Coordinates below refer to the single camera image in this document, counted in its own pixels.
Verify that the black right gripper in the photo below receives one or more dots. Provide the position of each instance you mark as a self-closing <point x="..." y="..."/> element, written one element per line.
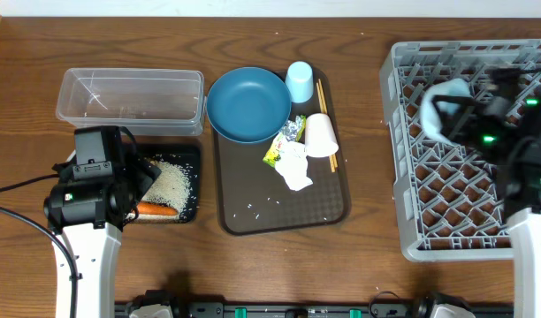
<point x="467" y="115"/>

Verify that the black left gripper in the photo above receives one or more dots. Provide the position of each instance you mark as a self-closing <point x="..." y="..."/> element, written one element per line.
<point x="144" y="172"/>

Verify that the light blue small bowl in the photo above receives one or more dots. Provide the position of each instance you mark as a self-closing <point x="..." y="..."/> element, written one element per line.
<point x="429" y="117"/>

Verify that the orange carrot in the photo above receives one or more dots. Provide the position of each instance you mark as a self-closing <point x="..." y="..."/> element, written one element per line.
<point x="151" y="209"/>

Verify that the dark blue bowl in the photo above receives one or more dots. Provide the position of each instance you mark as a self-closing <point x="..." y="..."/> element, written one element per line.
<point x="248" y="105"/>

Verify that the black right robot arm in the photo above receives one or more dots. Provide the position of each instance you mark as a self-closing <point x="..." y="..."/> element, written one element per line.
<point x="519" y="185"/>

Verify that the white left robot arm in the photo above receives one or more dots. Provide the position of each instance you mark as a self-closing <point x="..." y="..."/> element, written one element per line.
<point x="86" y="257"/>

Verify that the grey dishwasher rack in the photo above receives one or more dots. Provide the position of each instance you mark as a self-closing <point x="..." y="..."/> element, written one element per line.
<point x="446" y="202"/>

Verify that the spilled rice grains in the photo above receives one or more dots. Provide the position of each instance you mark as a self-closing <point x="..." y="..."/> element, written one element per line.
<point x="173" y="185"/>

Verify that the black plastic tray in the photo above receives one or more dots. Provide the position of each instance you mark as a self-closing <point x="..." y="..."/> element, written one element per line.
<point x="191" y="185"/>

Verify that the clear plastic bin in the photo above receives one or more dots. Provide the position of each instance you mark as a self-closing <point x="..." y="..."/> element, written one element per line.
<point x="148" y="102"/>

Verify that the pink cup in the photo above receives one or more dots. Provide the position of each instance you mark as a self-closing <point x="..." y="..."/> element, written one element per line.
<point x="320" y="138"/>

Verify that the light blue cup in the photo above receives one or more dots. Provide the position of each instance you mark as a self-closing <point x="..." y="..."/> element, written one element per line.
<point x="299" y="81"/>

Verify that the yellow green wrapper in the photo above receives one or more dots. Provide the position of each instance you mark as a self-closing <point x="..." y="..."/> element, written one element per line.
<point x="273" y="153"/>

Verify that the foil snack wrapper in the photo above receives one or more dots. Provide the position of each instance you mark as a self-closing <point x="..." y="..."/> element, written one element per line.
<point x="292" y="130"/>

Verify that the brown serving tray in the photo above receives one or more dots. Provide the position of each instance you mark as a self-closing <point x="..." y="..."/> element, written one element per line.
<point x="254" y="198"/>

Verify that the white crumpled napkin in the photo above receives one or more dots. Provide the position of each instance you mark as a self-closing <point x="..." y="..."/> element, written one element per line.
<point x="293" y="166"/>

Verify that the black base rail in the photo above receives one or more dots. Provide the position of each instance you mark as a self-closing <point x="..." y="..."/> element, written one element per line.
<point x="384" y="304"/>

